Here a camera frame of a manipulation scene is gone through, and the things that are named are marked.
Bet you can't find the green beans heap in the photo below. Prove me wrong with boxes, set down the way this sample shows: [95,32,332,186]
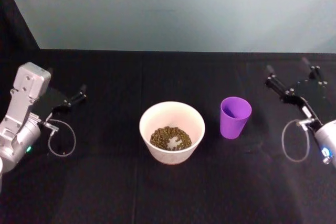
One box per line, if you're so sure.
[150,126,193,152]

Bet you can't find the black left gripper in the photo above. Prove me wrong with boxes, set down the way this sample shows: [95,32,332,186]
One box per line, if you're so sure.
[30,67,88,123]

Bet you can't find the black table cloth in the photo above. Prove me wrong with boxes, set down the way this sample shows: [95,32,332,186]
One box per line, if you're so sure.
[0,48,336,224]

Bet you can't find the pale wall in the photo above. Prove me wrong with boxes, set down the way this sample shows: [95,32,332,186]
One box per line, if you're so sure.
[4,0,336,51]

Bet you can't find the white round bowl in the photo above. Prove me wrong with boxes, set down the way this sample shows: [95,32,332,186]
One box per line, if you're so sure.
[139,100,206,166]

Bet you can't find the thin right gripper cable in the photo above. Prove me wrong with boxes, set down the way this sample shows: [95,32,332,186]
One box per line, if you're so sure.
[281,118,316,163]

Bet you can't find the thin gripper cable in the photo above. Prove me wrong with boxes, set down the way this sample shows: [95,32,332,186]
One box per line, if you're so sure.
[281,118,316,163]
[43,119,77,158]

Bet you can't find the thin left gripper cable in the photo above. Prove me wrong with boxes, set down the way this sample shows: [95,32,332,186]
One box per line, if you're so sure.
[43,119,77,158]

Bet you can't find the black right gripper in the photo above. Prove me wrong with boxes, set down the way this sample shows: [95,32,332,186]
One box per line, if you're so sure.
[265,56,333,126]

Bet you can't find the black side curtain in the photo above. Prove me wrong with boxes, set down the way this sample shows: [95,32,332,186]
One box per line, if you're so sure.
[0,0,40,50]

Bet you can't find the purple plastic cup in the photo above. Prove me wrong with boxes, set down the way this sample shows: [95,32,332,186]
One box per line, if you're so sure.
[219,97,253,140]

